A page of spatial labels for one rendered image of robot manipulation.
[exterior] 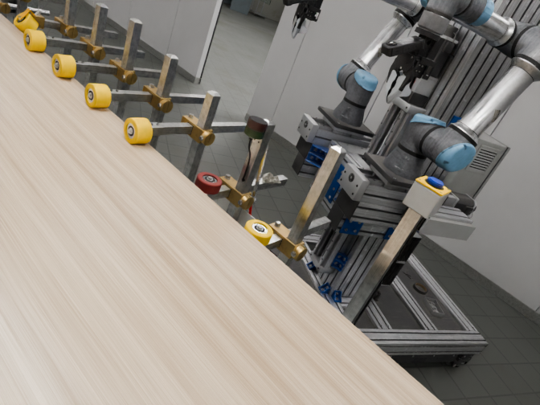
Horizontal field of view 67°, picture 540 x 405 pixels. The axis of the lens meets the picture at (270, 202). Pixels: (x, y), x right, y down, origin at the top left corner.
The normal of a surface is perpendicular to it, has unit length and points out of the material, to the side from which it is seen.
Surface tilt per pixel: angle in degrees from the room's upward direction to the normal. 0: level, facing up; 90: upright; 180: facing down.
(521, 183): 90
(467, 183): 90
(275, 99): 90
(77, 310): 0
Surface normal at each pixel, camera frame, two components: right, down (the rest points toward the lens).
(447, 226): 0.28, 0.56
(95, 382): 0.36, -0.82
